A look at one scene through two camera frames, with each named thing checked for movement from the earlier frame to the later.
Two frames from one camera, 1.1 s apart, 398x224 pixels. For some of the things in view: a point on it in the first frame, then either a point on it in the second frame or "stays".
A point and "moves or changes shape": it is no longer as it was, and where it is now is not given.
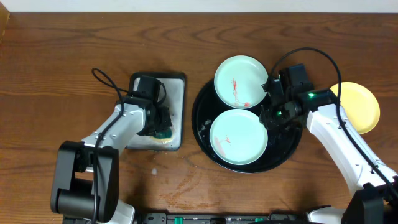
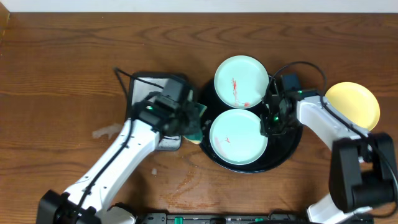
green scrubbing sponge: (163, 137) moves or changes shape
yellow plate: (360, 107) stays
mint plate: (238, 137) stays
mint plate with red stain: (238, 81) stays
